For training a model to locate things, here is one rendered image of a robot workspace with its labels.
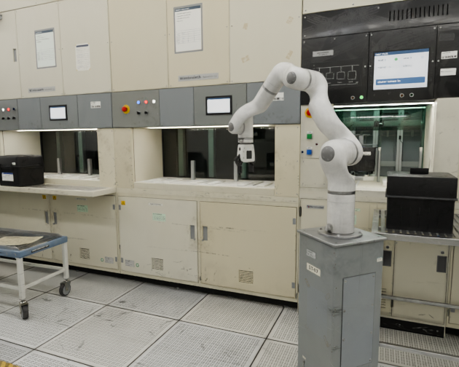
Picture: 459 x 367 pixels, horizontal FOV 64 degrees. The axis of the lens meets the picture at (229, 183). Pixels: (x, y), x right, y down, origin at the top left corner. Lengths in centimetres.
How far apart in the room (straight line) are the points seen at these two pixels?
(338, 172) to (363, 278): 47
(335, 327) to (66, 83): 277
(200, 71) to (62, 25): 135
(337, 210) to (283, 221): 89
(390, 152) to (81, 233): 270
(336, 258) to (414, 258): 97
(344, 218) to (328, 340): 52
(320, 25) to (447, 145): 102
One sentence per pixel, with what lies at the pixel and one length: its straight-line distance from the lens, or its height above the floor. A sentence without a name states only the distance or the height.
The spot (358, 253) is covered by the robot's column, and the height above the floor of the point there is 71.
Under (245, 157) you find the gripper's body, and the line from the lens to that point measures 202.
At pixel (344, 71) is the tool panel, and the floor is 159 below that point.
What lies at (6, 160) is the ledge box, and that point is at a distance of 361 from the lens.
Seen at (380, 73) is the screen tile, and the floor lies 156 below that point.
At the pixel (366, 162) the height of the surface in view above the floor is 101.
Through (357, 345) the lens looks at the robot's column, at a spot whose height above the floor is 29.
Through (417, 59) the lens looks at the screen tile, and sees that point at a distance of 242.
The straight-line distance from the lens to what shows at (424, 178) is 186.
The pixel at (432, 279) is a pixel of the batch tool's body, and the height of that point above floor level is 36.
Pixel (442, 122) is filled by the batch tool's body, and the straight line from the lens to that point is 234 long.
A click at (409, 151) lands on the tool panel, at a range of 328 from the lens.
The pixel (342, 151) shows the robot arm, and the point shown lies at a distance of 159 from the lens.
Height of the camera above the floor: 119
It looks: 7 degrees down
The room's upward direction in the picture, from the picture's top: straight up
